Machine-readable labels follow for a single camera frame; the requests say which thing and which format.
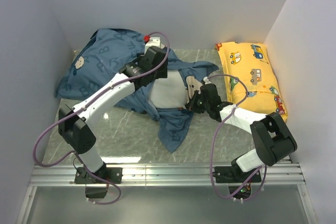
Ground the white pillow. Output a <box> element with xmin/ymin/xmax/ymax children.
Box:
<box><xmin>149</xmin><ymin>70</ymin><xmax>188</xmax><ymax>109</ymax></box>

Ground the blue cartoon mouse pillowcase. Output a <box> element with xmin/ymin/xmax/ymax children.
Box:
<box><xmin>55</xmin><ymin>28</ymin><xmax>219</xmax><ymax>153</ymax></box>

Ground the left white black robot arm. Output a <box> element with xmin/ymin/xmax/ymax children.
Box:
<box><xmin>58</xmin><ymin>46</ymin><xmax>169</xmax><ymax>183</ymax></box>

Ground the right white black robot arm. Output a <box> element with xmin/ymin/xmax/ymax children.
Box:
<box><xmin>187</xmin><ymin>83</ymin><xmax>297</xmax><ymax>183</ymax></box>

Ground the yellow car print pillow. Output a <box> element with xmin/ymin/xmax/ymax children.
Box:
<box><xmin>215</xmin><ymin>42</ymin><xmax>288</xmax><ymax>121</ymax></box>

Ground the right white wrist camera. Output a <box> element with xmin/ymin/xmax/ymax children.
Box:
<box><xmin>202</xmin><ymin>77</ymin><xmax>211</xmax><ymax>85</ymax></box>

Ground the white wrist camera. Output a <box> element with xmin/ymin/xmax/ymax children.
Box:
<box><xmin>143</xmin><ymin>35</ymin><xmax>161</xmax><ymax>53</ymax></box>
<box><xmin>202</xmin><ymin>77</ymin><xmax>211</xmax><ymax>85</ymax></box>

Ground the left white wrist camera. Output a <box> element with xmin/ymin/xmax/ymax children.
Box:
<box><xmin>143</xmin><ymin>35</ymin><xmax>161</xmax><ymax>53</ymax></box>

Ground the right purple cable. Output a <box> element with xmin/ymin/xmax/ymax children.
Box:
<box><xmin>207</xmin><ymin>73</ymin><xmax>267</xmax><ymax>201</ymax></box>

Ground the purple cable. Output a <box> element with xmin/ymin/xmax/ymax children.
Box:
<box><xmin>207</xmin><ymin>73</ymin><xmax>267</xmax><ymax>201</ymax></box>
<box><xmin>32</xmin><ymin>31</ymin><xmax>170</xmax><ymax>206</ymax></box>

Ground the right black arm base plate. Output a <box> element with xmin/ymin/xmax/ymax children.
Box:
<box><xmin>211</xmin><ymin>166</ymin><xmax>267</xmax><ymax>202</ymax></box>

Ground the aluminium mounting rail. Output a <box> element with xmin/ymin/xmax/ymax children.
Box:
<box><xmin>28</xmin><ymin>163</ymin><xmax>306</xmax><ymax>187</ymax></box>

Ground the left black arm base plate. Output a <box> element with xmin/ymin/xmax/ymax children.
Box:
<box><xmin>74</xmin><ymin>166</ymin><xmax>123</xmax><ymax>200</ymax></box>

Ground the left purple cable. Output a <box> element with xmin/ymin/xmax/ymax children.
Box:
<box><xmin>32</xmin><ymin>31</ymin><xmax>170</xmax><ymax>206</ymax></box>

